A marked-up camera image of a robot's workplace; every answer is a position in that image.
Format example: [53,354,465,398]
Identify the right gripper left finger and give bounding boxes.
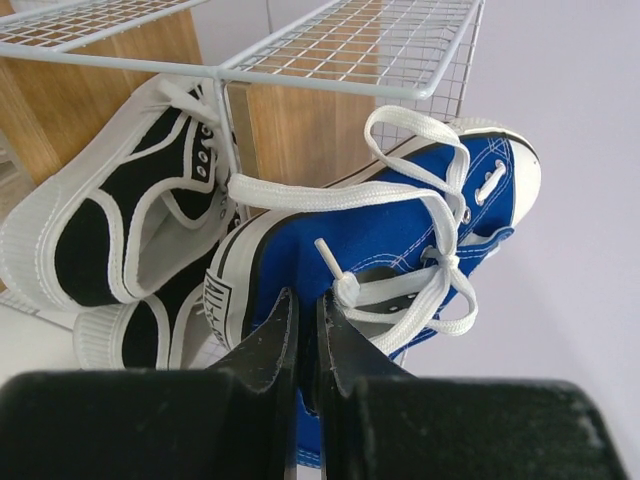
[1,289,299,479]

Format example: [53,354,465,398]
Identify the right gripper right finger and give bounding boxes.
[316,294,626,479]

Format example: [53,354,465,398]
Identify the black white sneaker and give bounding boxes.
[1,74,237,312]
[73,284,227,370]

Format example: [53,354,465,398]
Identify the blue canvas sneaker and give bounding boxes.
[204,104,544,469]

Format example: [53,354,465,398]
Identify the white wire wooden shoe shelf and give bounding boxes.
[0,0,489,321]

